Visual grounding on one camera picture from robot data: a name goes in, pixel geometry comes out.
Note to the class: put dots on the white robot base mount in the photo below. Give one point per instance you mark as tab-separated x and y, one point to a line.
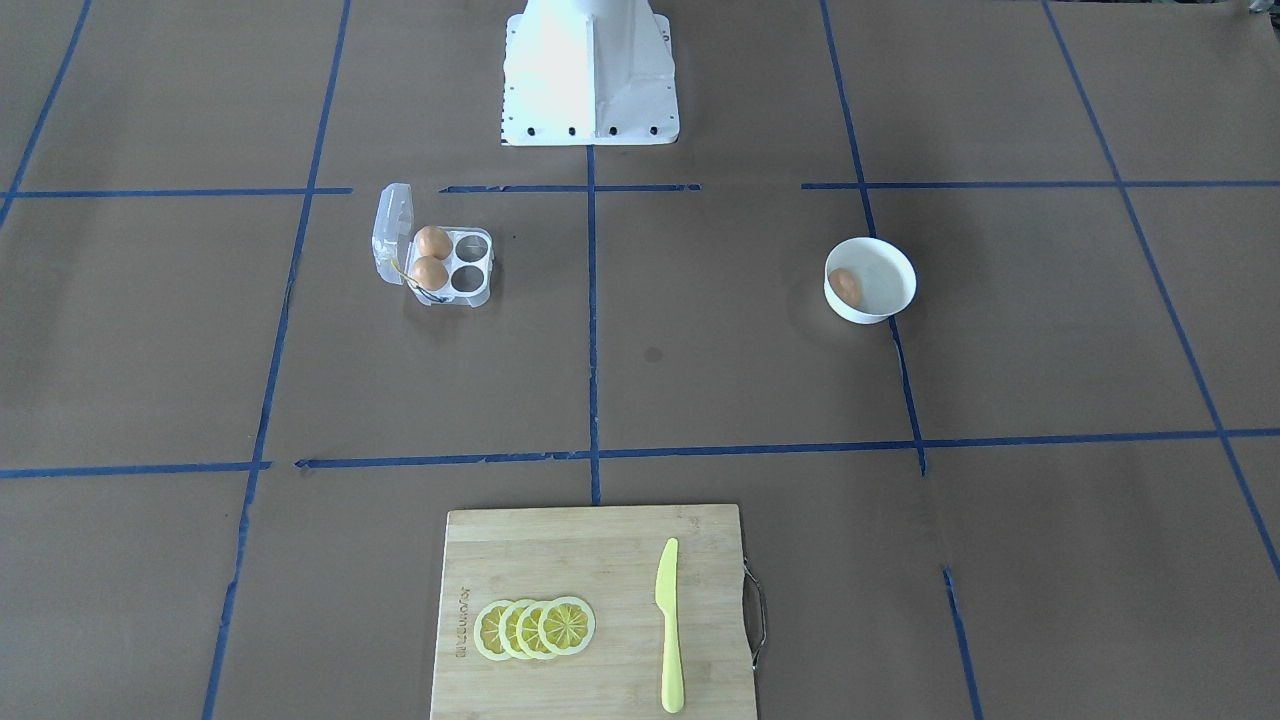
589	73

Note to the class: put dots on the yellow plastic knife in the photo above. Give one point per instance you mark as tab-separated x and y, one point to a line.
672	685

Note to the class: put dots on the clear plastic egg box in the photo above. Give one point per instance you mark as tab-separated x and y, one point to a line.
471	263

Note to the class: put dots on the lemon slice outermost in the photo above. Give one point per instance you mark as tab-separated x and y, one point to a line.
568	625

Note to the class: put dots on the brown egg slot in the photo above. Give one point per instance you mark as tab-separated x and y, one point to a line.
429	273
433	241

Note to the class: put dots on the brown egg front slot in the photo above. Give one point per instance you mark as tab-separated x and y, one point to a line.
429	273

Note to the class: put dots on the brown egg rear slot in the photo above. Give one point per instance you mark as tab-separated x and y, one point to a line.
433	241

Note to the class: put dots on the brown egg from bowl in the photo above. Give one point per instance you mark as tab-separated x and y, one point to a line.
845	285

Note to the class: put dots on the bamboo cutting board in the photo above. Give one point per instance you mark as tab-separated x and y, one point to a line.
627	612

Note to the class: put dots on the white round bowl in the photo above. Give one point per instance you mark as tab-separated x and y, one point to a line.
887	276

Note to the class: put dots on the lemon slice near logo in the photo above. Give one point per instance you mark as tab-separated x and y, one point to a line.
489	631

